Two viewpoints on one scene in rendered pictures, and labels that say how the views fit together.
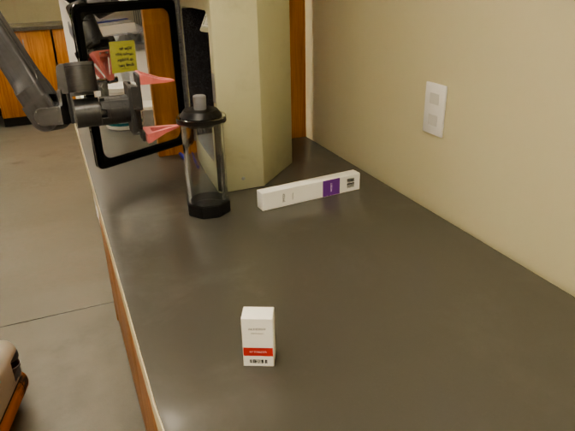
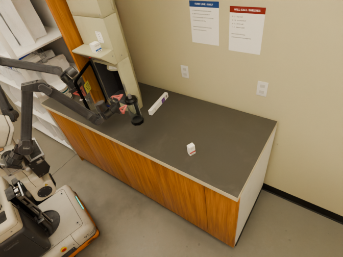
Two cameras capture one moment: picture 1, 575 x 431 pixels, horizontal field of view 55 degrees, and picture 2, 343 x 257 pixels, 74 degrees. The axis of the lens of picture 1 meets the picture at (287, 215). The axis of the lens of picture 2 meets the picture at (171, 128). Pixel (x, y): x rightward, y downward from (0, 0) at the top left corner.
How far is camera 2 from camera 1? 0.90 m
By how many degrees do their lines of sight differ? 28
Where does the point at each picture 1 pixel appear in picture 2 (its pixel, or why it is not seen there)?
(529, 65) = (211, 61)
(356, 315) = (199, 134)
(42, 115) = (98, 121)
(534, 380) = (239, 131)
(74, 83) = (102, 109)
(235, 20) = (125, 67)
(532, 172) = (217, 84)
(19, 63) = (85, 110)
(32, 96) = (93, 117)
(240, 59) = (129, 76)
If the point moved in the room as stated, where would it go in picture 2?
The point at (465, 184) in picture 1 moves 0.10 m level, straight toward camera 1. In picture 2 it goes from (199, 88) to (203, 95)
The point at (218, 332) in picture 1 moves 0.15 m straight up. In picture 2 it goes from (177, 152) to (174, 136)
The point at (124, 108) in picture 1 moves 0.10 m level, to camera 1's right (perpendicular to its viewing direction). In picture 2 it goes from (116, 108) to (129, 102)
